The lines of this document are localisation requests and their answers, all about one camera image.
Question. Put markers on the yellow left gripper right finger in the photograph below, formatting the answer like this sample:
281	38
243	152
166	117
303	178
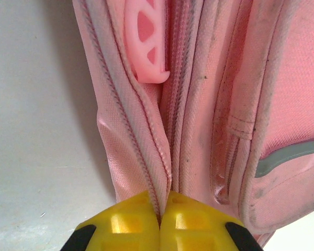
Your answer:
199	230

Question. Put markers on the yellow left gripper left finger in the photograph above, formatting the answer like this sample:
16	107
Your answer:
125	227

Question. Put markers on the pink backpack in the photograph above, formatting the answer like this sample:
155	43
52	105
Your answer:
212	104

